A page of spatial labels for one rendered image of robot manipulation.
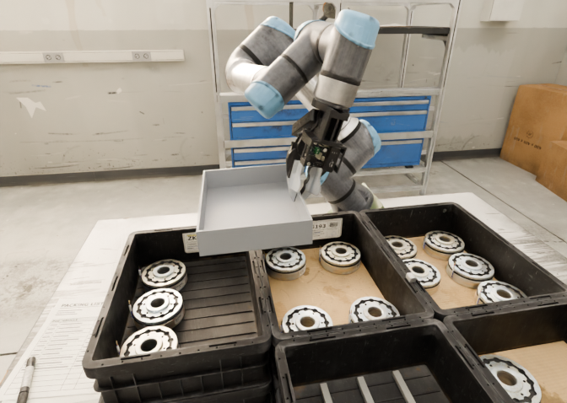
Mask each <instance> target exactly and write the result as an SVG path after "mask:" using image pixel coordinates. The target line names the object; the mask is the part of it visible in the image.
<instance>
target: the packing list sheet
mask: <svg viewBox="0 0 567 403"><path fill-rule="evenodd" d="M104 301H105V297H98V298H59V300H58V301H57V304H56V306H55V307H54V308H51V311H50V313H49V314H48V316H47V318H46V321H45V323H44V324H43V326H42V327H41V328H40V330H39V331H38V333H37V334H36V336H35V338H34V339H33V341H32V342H31V343H30V345H29V346H28V348H27V349H26V351H25V352H24V354H23V356H22V357H21V358H20V360H19V361H18V363H17V364H16V366H15V367H14V369H13V371H12V372H11V374H10V375H9V376H8V378H7V379H6V381H5V382H4V384H3V386H2V387H1V389H0V400H2V403H16V402H17V399H18V395H19V390H20V386H21V383H22V379H23V376H24V370H25V367H26V363H27V360H28V359H29V357H35V359H36V362H35V369H34V372H33V377H32V380H31V385H30V391H29V395H28V400H27V403H74V402H80V401H85V400H94V399H99V398H100V394H101V393H99V392H96V391H95V390H94V382H95V379H89V378H87V377H86V375H85V373H84V369H83V367H82V360H83V357H84V353H85V351H86V348H87V346H88V344H89V339H90V337H91V335H92V332H93V330H94V327H95V323H96V321H97V319H98V316H99V314H100V310H101V308H102V305H103V303H104Z"/></svg>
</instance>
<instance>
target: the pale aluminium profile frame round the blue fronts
mask: <svg viewBox="0 0 567 403"><path fill-rule="evenodd" d="M289 2H294V5H308V6H309V7H310V8H311V9H312V11H313V12H312V20H318V11H319V10H320V8H321V7H322V6H323V4H324V3H331V4H332V5H333V6H334V8H335V9H336V16H335V20H337V18H338V14H339V13H340V12H341V11H342V10H344V8H345V7H346V6H404V7H405V8H406V9H407V11H408V16H407V22H406V25H410V26H412V25H413V14H414V9H415V8H416V7H417V6H419V5H433V4H447V3H448V4H450V6H451V9H452V13H451V22H450V26H449V27H450V32H449V34H448V36H447V41H446V45H445V54H444V59H443V63H442V68H441V73H440V81H439V86H438V88H439V89H440V95H436V101H435V106H430V107H429V110H433V111H434V114H433V119H432V123H431V128H430V131H419V132H385V133H378V135H379V137H380V139H381V140H392V139H409V138H426V137H428V138H429V141H428V146H427V150H426V151H422V153H421V154H426V155H425V161H424V162H423V161H421V160H420V163H419V165H417V166H412V165H407V166H405V167H404V166H395V167H396V168H390V167H389V168H384V169H360V170H359V171H358V172H356V173H355V174H354V175H353V176H365V175H389V174H404V175H406V176H407V177H408V178H409V179H410V180H411V181H412V182H413V183H414V185H390V186H378V187H368V188H369V189H370V190H371V191H372V192H373V193H383V192H395V191H417V190H419V194H420V195H421V196H422V195H424V196H425V192H426V188H427V184H428V179H429V171H430V166H431V162H432V158H433V153H434V148H435V140H436V136H437V132H438V126H439V122H440V114H441V110H442V105H443V100H444V96H445V91H446V83H447V79H448V74H449V70H450V65H451V57H452V52H453V48H454V43H455V38H456V31H457V26H458V21H459V17H460V12H461V8H462V0H206V4H207V15H208V34H209V45H210V55H211V65H212V75H213V95H214V105H215V115H216V126H217V136H218V146H219V166H220V169H231V168H232V166H231V165H232V162H226V159H227V158H228V156H230V155H231V149H228V150H225V149H226V148H243V147H260V146H276V145H291V142H295V140H296V139H297V137H278V138H261V139H244V140H227V141H225V140H224V123H223V119H229V114H227V115H223V112H222V102H220V93H221V89H220V77H219V56H218V44H217V33H216V21H215V10H216V8H217V7H218V6H219V5H289ZM410 37H411V34H405V35H404V41H403V48H402V60H401V66H400V72H399V79H398V85H397V87H398V88H403V85H404V79H405V72H406V66H407V60H408V49H409V43H410ZM443 89H444V90H443ZM442 90H443V94H442ZM216 95H218V102H217V97H216ZM416 172H422V179H421V180H420V179H419V178H418V177H416V176H415V175H414V174H412V173H416Z"/></svg>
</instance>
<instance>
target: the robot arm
mask: <svg viewBox="0 0 567 403"><path fill-rule="evenodd" d="M379 28H380V23H379V21H378V20H377V19H375V18H373V17H371V16H369V15H367V14H364V13H360V12H357V11H353V10H348V9H344V10H342V11H341V12H340V13H339V14H338V17H337V20H335V22H334V23H330V22H327V21H325V20H319V19H318V20H309V21H306V22H304V23H303V24H301V25H300V26H299V28H298V29H297V30H296V32H295V30H294V29H293V28H292V27H291V26H290V25H289V24H287V23H286V22H285V21H283V20H282V19H280V18H278V17H275V16H271V17H269V18H267V19H266V20H265V21H264V22H263V23H261V24H259V25H258V27H257V28H256V29H255V30H254V31H253V32H252V33H251V34H250V35H249V36H248V37H247V38H246V39H245V40H244V41H243V42H242V43H241V44H240V45H239V46H238V47H237V48H236V49H235V50H234V52H233V53H232V54H231V56H230V58H229V60H228V62H227V65H226V68H225V73H224V75H225V81H226V83H227V85H228V87H229V88H230V89H231V90H232V91H233V92H235V93H237V94H240V95H245V97H246V99H247V100H248V102H249V103H250V104H251V105H252V106H253V107H254V108H255V109H256V110H257V111H258V112H259V113H260V114H261V115H262V116H263V117H264V118H266V119H270V118H272V117H273V116H274V115H275V114H277V113H278V112H279V111H281V110H282V109H283V108H284V106H285V105H286V104H287V103H288V102H289V101H290V100H291V99H292V98H293V97H294V96H296V97H297V98H298V99H299V100H300V102H301V103H302V104H303V105H304V106H305V107H306V109H307V110H308V111H309V112H308V113H306V114H305V115H304V116H302V117H301V118H300V119H299V120H297V121H296V122H295V123H294V124H293V127H292V136H295V137H297V139H296V140H295V142H291V146H290V148H289V151H288V152H287V156H286V172H287V180H288V188H289V194H290V197H291V199H292V201H293V202H294V201H295V198H296V196H297V192H299V191H300V193H301V195H302V197H303V199H304V200H305V199H306V198H307V197H308V196H309V195H310V194H313V195H315V196H318V195H319V194H320V193H321V195H322V196H323V197H324V198H325V199H326V200H327V201H328V202H329V203H330V205H331V208H332V211H333V212H348V211H355V212H358V213H359V212H360V211H362V210H366V209H370V208H371V206H372V204H373V201H374V196H373V193H372V192H371V191H370V190H369V189H368V188H367V187H365V186H364V185H361V184H360V183H358V182H356V181H355V180H354V179H353V178H352V176H353V175H354V174H355V173H356V172H358V171H359V170H360V169H361V168H362V167H363V166H364V165H365V164H366V163H367V162H368V161H369V160H370V159H371V158H373V157H374V156H375V154H376V153H377V152H378V151H379V150H380V148H381V139H380V137H379V135H378V133H377V132H376V130H375V129H374V127H373V126H371V125H370V123H369V122H368V121H365V120H359V119H358V118H353V117H350V114H349V111H350V109H349V108H350V107H352V105H353V103H354V99H355V96H358V94H359V92H358V89H359V86H360V83H361V80H362V78H363V76H364V73H365V69H366V67H367V64H368V61H369V59H370V55H371V52H372V50H373V49H374V48H375V40H376V37H377V34H378V31H379ZM320 71H321V72H320ZM319 72H320V74H319V77H317V76H316V75H317V74H318V73H319ZM300 158H301V159H300ZM305 166H307V167H306V170H305ZM304 171H305V176H306V179H305V181H304V185H303V187H302V189H301V190H300V186H301V180H300V176H301V175H302V174H303V173H304Z"/></svg>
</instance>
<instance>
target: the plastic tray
mask: <svg viewBox="0 0 567 403"><path fill-rule="evenodd" d="M196 234H197V244H198V249H199V255H200V256H205V255H220V254H228V253H235V252H243V251H251V250H265V249H272V248H280V247H288V246H296V245H303V244H312V237H313V219H312V217H311V215H310V213H309V210H308V208H307V206H306V204H305V201H304V199H303V197H302V195H301V193H300V191H299V192H297V196H296V198H295V201H292V199H291V197H290V194H289V188H288V180H287V172H286V164H273V165H263V166H252V167H242V168H231V169H211V170H204V171H203V174H202V188H201V195H200V202H199V209H198V216H197V230H196Z"/></svg>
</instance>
